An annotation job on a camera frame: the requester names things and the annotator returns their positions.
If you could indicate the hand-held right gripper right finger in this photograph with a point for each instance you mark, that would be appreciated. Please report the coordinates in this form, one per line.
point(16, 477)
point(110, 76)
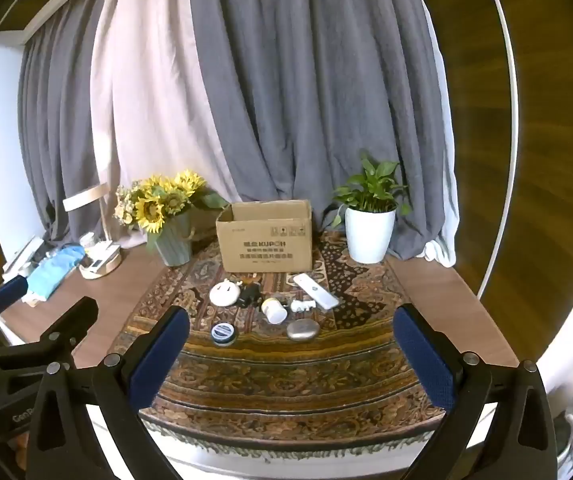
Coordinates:
point(424, 360)

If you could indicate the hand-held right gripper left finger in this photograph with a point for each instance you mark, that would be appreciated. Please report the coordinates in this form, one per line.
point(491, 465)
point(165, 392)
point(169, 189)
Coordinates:
point(159, 360)

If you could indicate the black power adapter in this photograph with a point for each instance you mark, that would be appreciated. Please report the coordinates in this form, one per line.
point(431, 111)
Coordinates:
point(249, 297)

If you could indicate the printed cardboard box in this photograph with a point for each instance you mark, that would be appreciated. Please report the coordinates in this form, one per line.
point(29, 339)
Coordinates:
point(266, 250)

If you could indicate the light blue cloth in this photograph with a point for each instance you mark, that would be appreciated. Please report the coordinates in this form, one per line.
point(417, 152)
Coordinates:
point(54, 272)

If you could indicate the round wooden tray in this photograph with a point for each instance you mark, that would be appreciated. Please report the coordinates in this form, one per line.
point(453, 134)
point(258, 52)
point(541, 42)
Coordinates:
point(101, 265)

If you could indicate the round tin with dark lid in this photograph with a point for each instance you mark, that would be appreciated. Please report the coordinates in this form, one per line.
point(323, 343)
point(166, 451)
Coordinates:
point(224, 335)

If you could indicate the round white disc device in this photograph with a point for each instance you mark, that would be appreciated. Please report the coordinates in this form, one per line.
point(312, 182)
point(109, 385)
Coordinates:
point(225, 293)

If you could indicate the ribbed grey-green vase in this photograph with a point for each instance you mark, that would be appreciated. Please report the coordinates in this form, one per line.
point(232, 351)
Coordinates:
point(174, 242)

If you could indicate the white jar with yellow lid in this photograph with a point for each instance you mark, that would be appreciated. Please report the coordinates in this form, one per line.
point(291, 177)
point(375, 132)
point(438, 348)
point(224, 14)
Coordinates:
point(275, 312)

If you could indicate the white remote control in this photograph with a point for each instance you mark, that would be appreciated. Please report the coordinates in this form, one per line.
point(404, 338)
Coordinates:
point(316, 291)

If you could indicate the white ribbed plant pot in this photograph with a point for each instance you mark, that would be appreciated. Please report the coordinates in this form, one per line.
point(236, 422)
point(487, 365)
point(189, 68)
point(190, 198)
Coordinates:
point(370, 237)

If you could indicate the patterned brown rug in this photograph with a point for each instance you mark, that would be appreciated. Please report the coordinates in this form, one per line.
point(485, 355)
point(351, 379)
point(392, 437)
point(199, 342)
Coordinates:
point(291, 385)

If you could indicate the sunflower bouquet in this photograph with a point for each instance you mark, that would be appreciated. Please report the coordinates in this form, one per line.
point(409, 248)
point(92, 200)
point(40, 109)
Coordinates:
point(151, 207)

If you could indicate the grey curtain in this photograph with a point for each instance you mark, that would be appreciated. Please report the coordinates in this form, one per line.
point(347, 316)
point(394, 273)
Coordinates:
point(61, 135)
point(316, 85)

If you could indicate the white sheer curtain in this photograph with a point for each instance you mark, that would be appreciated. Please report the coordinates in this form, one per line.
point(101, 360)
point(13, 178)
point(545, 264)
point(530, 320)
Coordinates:
point(444, 185)

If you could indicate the green potted plant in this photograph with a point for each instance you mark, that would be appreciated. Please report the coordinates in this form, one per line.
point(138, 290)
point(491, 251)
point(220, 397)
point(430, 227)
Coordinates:
point(371, 187)

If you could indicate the pale pink curtain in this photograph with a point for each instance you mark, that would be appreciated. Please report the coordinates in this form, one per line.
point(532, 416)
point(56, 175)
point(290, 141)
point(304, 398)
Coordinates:
point(156, 110)

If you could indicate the white curved tube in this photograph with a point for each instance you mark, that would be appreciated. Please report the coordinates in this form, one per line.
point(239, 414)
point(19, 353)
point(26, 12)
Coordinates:
point(506, 135)

